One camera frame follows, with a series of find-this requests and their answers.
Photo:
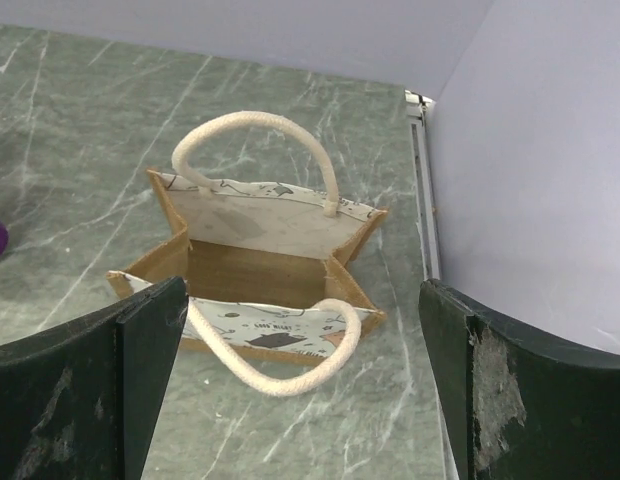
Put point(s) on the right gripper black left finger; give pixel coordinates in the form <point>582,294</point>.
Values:
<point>81,400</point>

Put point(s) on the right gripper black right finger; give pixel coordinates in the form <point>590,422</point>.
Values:
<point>518,402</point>

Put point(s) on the aluminium corner rail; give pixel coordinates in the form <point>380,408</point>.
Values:
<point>417,108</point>

